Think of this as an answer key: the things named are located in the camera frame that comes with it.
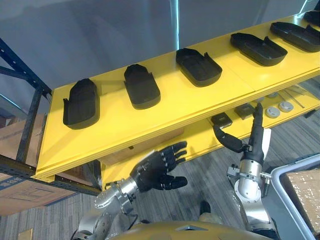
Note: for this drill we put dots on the yellow shelf board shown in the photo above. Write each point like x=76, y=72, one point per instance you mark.
x=190, y=100
x=200, y=140

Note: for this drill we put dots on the thin metal rods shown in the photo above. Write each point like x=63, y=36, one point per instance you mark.
x=293, y=97

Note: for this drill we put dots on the small black square part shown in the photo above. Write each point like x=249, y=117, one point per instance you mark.
x=221, y=118
x=243, y=111

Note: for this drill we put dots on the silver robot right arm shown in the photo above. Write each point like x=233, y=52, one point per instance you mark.
x=250, y=190

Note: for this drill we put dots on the cardboard box with blue print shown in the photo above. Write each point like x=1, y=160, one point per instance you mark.
x=27, y=192

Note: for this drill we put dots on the plain cardboard box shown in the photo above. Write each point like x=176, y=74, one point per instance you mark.
x=10, y=140

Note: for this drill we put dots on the gold robot torso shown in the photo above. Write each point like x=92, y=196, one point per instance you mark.
x=190, y=232

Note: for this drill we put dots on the brown cardboard sheet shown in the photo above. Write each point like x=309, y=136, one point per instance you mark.
x=306, y=195

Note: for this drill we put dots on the dark blue rack frame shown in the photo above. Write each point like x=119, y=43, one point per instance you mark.
x=30, y=120

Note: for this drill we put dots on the round silver disc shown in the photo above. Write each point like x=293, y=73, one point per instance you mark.
x=272, y=112
x=285, y=106
x=272, y=95

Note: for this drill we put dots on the small cardboard piece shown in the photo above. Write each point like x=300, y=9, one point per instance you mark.
x=25, y=234

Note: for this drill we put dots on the robot dark foot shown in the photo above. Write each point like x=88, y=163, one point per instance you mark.
x=205, y=207

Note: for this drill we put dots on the black plastic housing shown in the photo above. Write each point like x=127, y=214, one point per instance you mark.
x=296, y=36
x=258, y=50
x=141, y=87
x=81, y=105
x=313, y=18
x=198, y=67

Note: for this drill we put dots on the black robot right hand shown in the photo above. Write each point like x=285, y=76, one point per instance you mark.
x=256, y=145

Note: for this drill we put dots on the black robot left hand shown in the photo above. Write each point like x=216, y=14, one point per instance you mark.
x=152, y=172

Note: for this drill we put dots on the cardboard box under shelf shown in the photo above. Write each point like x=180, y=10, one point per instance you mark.
x=140, y=150

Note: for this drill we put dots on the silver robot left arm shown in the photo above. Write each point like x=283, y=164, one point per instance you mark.
x=110, y=197

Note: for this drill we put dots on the grey plastic bin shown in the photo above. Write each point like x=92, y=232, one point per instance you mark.
x=282, y=200

